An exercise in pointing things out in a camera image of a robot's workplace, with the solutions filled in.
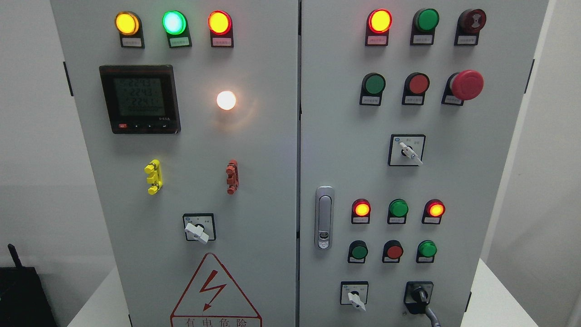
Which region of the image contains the white selector switch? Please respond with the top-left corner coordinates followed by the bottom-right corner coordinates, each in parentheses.
top-left (340, 281), bottom-right (369, 312)
top-left (388, 134), bottom-right (427, 166)

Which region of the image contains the green lit indicator lamp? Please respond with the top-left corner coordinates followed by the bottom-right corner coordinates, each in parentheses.
top-left (162, 10), bottom-right (192, 48)

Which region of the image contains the grey cabinet door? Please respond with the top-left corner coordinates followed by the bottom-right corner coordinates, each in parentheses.
top-left (50, 0), bottom-right (299, 327)
top-left (298, 0), bottom-right (548, 327)

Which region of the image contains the black digital power meter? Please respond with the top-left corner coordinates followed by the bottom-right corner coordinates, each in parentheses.
top-left (99, 64), bottom-right (181, 134)

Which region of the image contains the grey left cabinet door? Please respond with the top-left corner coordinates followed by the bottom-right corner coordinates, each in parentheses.
top-left (50, 0), bottom-right (299, 327)

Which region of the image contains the white selector switch bottom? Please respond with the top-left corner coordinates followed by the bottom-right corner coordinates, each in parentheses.
top-left (340, 281), bottom-right (369, 312)

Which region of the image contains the red push button lower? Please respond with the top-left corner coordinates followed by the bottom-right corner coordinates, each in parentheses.
top-left (382, 240), bottom-right (404, 263)

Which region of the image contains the yellow terminal connector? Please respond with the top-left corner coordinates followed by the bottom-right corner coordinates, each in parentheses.
top-left (144, 159), bottom-right (162, 195)

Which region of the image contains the red lit lamp right door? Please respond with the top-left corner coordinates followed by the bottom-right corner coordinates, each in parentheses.
top-left (365, 8), bottom-right (393, 46)

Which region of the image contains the silver door lock handle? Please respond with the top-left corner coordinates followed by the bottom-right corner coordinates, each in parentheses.
top-left (314, 186), bottom-right (335, 250)

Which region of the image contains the black rotary knob switch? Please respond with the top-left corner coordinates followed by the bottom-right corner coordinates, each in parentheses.
top-left (404, 281), bottom-right (433, 315)

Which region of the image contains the red terminal connector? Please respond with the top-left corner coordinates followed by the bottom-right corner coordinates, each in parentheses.
top-left (226, 159), bottom-right (239, 195)

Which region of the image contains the red emergency stop button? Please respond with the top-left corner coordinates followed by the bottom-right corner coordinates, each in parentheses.
top-left (441, 69), bottom-right (485, 106)

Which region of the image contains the black box with antenna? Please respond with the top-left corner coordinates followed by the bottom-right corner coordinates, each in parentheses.
top-left (0, 244), bottom-right (57, 327)

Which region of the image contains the green push button lower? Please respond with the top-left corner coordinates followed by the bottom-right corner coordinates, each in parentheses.
top-left (347, 240), bottom-right (369, 263)

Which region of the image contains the green push button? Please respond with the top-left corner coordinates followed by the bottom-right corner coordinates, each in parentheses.
top-left (359, 73), bottom-right (386, 106)
top-left (347, 240), bottom-right (369, 263)

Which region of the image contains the grey right cabinet door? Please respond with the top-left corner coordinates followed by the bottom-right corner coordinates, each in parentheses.
top-left (298, 0), bottom-right (548, 327)

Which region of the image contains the red push button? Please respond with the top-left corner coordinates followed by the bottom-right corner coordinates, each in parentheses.
top-left (401, 72), bottom-right (430, 105)
top-left (382, 240), bottom-right (404, 263)

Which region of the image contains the green push button upper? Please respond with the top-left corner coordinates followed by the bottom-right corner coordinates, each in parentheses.
top-left (359, 73), bottom-right (386, 106)

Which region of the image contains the red lit lamp lower left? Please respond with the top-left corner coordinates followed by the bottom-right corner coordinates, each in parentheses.
top-left (351, 198), bottom-right (371, 225)

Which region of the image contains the green illuminated button lower right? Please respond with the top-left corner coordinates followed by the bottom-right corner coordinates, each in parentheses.
top-left (416, 240), bottom-right (438, 263)

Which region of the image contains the white selector switch upper right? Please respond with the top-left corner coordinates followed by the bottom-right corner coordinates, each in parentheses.
top-left (388, 134), bottom-right (427, 166)

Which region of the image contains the red-rimmed amber indicator lamp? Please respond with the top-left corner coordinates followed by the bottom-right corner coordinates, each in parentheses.
top-left (208, 10), bottom-right (234, 48)

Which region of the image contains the red push button upper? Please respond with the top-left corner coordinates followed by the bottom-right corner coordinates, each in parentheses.
top-left (401, 72), bottom-right (430, 105)

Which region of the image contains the green lamp lower middle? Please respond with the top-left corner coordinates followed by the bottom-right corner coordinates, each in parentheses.
top-left (387, 198), bottom-right (409, 225)

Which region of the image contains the red triangle warning sticker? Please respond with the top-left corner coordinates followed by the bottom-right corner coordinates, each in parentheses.
top-left (170, 253), bottom-right (263, 327)

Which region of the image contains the green lamp top right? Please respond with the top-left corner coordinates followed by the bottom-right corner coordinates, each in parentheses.
top-left (409, 8), bottom-right (439, 46)

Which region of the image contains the yellow indicator lamp top left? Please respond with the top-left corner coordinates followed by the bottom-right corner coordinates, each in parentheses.
top-left (115, 11), bottom-right (145, 48)

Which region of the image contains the dark red buzzer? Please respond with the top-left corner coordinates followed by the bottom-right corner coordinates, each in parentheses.
top-left (454, 9), bottom-right (487, 46)

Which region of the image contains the white glowing lamp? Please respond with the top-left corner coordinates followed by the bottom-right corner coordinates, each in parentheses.
top-left (216, 90), bottom-right (237, 110)

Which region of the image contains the red lamp lower right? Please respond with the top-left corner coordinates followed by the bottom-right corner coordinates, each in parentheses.
top-left (422, 199), bottom-right (446, 225)

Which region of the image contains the white selector switch left door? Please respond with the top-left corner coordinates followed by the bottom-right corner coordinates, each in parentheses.
top-left (182, 213), bottom-right (217, 244)

